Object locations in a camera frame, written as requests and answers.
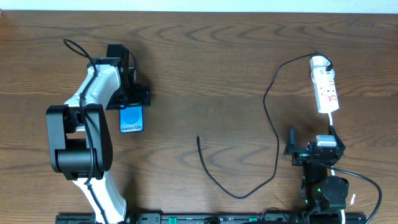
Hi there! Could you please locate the blue Galaxy smartphone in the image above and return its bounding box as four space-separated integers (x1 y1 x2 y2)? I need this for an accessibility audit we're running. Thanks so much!
119 106 144 134

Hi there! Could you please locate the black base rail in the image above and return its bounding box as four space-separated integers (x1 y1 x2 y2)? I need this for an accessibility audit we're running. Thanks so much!
55 212 366 224

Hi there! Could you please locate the white USB charger adapter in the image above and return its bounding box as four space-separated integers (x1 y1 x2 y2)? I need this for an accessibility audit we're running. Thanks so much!
310 55 335 78

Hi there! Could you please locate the white power strip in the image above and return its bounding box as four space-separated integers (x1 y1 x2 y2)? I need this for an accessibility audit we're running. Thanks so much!
310 71 339 114

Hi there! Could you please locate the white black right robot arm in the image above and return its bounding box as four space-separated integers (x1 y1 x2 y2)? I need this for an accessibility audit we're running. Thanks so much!
284 126 349 216

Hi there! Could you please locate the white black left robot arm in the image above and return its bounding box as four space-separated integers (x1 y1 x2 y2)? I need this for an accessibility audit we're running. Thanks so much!
46 39 150 223

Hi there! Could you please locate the black USB charging cable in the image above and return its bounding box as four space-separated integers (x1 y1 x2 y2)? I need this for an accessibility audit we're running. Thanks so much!
196 52 333 200

